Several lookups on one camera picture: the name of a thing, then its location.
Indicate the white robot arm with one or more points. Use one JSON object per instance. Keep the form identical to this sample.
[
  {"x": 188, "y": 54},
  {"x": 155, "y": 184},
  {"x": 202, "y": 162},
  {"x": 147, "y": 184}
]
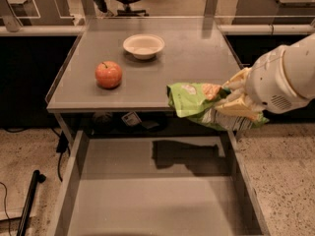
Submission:
[{"x": 279, "y": 81}]

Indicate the metal post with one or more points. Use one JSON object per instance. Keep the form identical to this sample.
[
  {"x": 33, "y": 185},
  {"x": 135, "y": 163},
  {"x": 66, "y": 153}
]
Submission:
[
  {"x": 210, "y": 8},
  {"x": 88, "y": 8}
]

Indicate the black pole on floor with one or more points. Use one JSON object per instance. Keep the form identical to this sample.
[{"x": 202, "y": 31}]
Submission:
[{"x": 37, "y": 177}]

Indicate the white label tag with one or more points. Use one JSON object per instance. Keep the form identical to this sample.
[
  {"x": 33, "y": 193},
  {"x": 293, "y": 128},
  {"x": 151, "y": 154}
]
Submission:
[{"x": 131, "y": 119}]

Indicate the dark round object under top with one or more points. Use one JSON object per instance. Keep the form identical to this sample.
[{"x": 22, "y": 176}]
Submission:
[{"x": 103, "y": 121}]

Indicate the white bowl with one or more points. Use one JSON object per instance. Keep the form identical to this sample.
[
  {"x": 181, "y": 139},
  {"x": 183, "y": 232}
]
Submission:
[{"x": 144, "y": 46}]

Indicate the grey open top drawer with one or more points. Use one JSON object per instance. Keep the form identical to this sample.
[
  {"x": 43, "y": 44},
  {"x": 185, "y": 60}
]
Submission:
[{"x": 165, "y": 186}]

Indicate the grey cabinet with top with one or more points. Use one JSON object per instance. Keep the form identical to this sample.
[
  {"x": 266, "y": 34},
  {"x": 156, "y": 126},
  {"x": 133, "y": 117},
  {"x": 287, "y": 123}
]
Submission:
[{"x": 195, "y": 51}]

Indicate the left metal post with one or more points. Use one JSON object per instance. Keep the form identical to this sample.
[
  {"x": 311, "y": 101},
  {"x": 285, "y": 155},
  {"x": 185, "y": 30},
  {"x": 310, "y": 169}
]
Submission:
[{"x": 88, "y": 8}]

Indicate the right metal post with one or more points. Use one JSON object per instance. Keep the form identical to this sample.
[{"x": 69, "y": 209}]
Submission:
[{"x": 210, "y": 8}]

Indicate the green rice chip bag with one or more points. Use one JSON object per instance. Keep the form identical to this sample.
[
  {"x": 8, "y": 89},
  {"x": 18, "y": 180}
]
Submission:
[{"x": 196, "y": 102}]

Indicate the red apple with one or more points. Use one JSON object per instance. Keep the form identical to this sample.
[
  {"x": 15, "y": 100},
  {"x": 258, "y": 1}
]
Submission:
[{"x": 108, "y": 74}]

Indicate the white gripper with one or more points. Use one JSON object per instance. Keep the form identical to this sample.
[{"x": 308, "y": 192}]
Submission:
[{"x": 267, "y": 83}]

